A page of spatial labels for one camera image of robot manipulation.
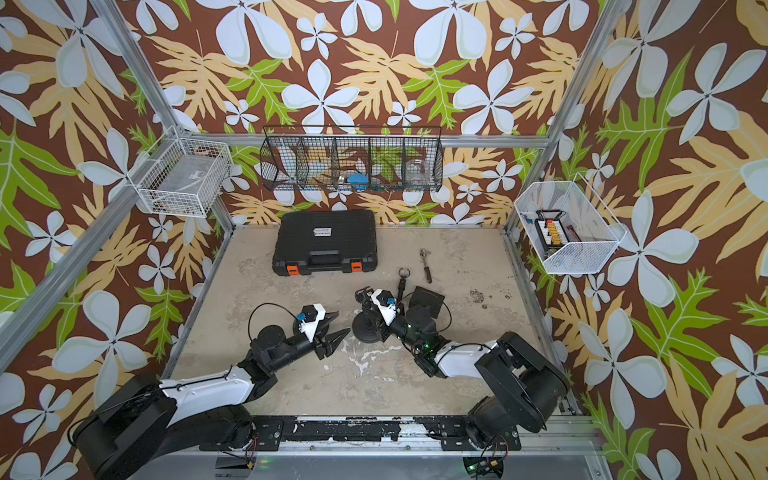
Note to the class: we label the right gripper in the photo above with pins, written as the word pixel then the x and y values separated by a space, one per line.
pixel 383 327

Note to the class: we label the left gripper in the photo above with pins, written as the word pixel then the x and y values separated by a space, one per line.
pixel 329 346

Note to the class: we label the black round base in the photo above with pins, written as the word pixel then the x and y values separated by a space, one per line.
pixel 299 327
pixel 365 328

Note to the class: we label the black stand pole with clip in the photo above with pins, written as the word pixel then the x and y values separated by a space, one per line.
pixel 363 296

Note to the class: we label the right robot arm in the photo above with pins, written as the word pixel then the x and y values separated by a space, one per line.
pixel 526 387

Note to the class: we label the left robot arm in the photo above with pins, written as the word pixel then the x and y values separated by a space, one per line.
pixel 149 418

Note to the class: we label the black phone holder plate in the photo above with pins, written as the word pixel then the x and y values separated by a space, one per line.
pixel 431 300

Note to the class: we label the black plastic tool case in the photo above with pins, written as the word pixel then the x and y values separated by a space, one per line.
pixel 310 242

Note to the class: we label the blue object in basket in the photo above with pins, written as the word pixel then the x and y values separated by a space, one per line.
pixel 358 181

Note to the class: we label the screw box in basket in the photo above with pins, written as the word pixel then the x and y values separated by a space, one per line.
pixel 550 229

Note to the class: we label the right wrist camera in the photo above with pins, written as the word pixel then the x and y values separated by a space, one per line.
pixel 387 306

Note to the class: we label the red handled ratchet wrench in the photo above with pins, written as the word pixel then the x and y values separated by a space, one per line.
pixel 424 258

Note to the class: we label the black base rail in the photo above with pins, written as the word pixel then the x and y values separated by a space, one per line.
pixel 446 432

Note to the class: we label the black wire basket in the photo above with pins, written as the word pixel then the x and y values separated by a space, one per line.
pixel 393 158

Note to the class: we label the white wire basket right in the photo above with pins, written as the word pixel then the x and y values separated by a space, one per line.
pixel 595 232

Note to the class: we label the white wire basket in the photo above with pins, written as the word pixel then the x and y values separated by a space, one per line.
pixel 182 175
pixel 595 232

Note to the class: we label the white wire basket left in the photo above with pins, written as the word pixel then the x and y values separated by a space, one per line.
pixel 182 175

